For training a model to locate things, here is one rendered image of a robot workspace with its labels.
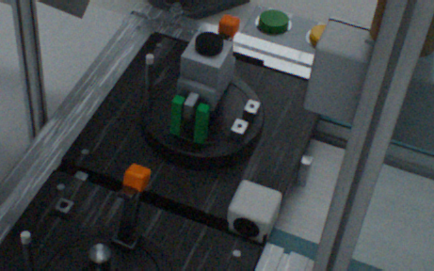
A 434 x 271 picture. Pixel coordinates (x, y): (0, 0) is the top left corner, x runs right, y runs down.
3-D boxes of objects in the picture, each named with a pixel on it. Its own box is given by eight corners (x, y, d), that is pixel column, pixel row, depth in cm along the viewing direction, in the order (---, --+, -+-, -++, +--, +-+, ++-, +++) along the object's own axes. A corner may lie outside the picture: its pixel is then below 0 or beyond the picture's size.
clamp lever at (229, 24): (216, 69, 97) (224, 12, 92) (231, 73, 96) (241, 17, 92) (204, 83, 94) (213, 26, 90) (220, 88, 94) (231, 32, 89)
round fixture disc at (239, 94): (170, 67, 101) (171, 55, 100) (279, 102, 97) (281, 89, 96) (120, 143, 92) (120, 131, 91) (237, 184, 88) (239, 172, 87)
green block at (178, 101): (173, 126, 91) (175, 94, 88) (184, 129, 91) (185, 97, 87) (169, 133, 91) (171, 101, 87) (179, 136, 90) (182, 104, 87)
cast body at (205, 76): (197, 64, 93) (200, 16, 88) (233, 75, 92) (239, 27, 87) (168, 112, 88) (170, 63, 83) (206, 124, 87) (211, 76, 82)
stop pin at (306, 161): (297, 176, 95) (303, 153, 92) (308, 180, 95) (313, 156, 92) (294, 184, 94) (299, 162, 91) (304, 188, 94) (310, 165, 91)
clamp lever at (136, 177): (120, 228, 80) (133, 162, 77) (138, 235, 80) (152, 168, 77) (104, 246, 77) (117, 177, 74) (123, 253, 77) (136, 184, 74)
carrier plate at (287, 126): (151, 43, 107) (151, 31, 105) (329, 100, 101) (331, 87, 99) (61, 170, 91) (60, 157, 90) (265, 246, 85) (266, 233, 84)
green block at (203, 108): (197, 134, 91) (200, 102, 87) (207, 137, 90) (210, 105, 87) (193, 141, 90) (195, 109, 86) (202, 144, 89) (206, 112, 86)
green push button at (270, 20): (263, 17, 111) (265, 5, 110) (291, 24, 110) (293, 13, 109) (253, 34, 109) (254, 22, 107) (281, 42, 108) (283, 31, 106)
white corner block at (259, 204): (238, 200, 89) (242, 176, 86) (279, 215, 88) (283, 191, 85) (223, 232, 86) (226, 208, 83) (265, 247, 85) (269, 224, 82)
